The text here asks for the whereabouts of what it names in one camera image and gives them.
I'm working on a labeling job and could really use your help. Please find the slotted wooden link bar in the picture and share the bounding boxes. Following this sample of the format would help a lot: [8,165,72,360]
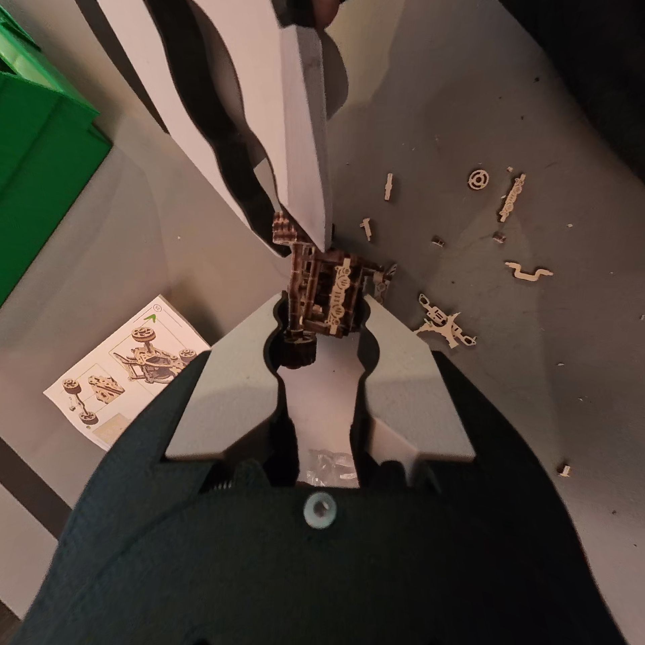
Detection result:
[418,293,477,347]

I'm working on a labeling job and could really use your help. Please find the wooden model buggy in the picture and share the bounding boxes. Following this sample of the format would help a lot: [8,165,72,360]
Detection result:
[279,249,399,371]

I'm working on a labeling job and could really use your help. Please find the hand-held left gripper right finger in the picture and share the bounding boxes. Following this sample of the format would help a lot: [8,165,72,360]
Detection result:
[350,294,478,487]

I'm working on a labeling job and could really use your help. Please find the assembly instruction booklet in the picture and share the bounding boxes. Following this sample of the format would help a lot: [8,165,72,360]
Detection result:
[44,295,212,452]

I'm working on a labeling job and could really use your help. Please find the green plastic bin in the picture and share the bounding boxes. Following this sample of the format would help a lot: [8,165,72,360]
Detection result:
[0,5,113,308]

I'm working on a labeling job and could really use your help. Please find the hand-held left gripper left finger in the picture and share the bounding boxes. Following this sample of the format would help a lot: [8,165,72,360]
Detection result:
[165,295,298,487]

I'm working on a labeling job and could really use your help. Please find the branch-shaped plywood scrap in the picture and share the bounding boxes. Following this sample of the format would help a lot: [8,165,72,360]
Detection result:
[414,312,464,349]

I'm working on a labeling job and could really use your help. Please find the clear plastic bag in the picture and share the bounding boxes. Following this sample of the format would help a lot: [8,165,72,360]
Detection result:
[305,448,361,487]

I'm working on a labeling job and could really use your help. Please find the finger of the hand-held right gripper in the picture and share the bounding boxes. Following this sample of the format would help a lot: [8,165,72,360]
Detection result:
[96,0,286,259]
[171,0,334,252]

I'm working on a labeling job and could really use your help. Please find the wooden chain-pattern strip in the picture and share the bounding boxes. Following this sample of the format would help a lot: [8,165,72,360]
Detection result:
[498,174,527,223]

